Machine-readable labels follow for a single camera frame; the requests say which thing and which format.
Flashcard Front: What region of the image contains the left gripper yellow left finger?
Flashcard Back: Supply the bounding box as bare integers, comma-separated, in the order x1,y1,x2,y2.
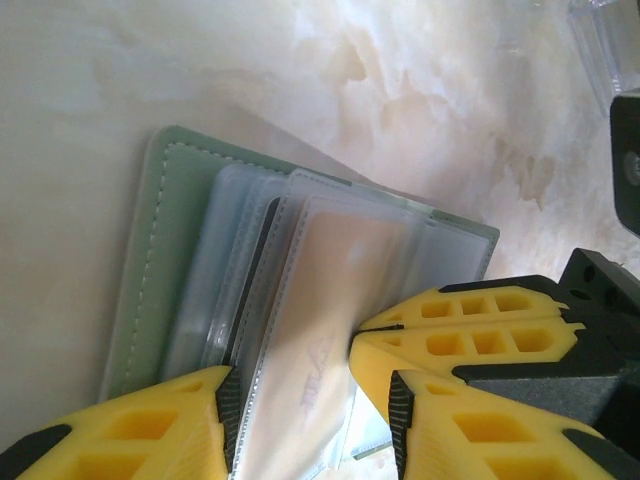
0,364,242,480

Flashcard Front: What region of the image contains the clear acrylic card stand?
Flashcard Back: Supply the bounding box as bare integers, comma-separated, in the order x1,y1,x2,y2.
567,0,640,109

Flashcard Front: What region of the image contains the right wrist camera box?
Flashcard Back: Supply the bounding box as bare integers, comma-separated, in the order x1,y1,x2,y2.
608,88,640,236

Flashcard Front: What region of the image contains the pale green card holder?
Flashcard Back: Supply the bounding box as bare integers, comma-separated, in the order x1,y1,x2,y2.
99,124,501,464

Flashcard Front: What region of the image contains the gold card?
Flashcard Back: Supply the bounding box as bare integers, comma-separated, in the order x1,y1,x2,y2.
259,209,421,480

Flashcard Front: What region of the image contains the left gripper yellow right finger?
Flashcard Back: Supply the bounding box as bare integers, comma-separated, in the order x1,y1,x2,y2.
386,369,640,480

